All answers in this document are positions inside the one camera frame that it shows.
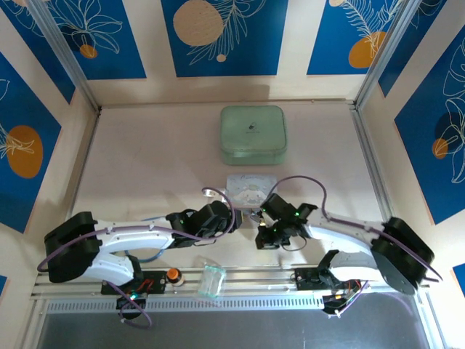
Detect aluminium mounting rail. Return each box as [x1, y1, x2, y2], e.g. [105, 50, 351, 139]
[31, 267, 408, 303]

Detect perforated grey cable duct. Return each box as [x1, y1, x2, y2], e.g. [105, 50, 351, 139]
[46, 296, 325, 314]

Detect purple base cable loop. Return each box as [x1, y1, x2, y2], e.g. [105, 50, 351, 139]
[102, 279, 152, 330]

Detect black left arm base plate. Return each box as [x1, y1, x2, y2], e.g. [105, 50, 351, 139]
[100, 268, 170, 296]

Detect aluminium table side rail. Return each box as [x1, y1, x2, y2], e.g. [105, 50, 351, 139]
[349, 104, 403, 233]

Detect orange push button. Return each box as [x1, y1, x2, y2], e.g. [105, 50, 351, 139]
[166, 267, 185, 286]

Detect mint green zip case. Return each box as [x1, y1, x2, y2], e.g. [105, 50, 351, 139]
[219, 105, 288, 167]

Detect aluminium frame post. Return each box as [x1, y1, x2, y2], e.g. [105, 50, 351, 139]
[27, 0, 102, 112]
[352, 0, 426, 108]

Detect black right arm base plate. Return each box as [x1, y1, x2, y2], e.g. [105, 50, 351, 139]
[294, 267, 370, 318]

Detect clear plastic container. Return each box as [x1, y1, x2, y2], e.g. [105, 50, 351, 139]
[197, 254, 227, 300]

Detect light blue cable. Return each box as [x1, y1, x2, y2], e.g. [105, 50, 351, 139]
[108, 217, 163, 264]

